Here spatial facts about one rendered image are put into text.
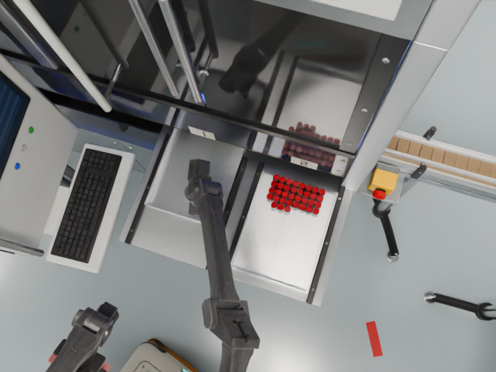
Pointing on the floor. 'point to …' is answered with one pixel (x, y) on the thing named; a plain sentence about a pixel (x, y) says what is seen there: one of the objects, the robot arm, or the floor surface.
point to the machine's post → (410, 82)
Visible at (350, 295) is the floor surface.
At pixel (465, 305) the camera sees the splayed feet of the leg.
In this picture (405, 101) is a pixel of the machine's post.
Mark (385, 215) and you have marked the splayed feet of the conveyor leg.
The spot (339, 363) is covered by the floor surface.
